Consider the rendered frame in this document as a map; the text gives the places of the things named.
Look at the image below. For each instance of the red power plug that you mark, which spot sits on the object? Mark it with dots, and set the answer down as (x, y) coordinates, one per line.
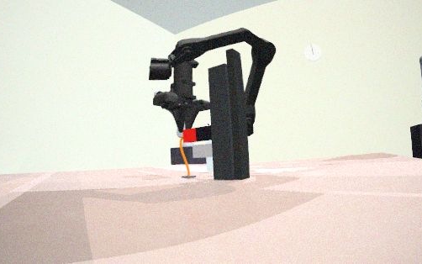
(194, 135)

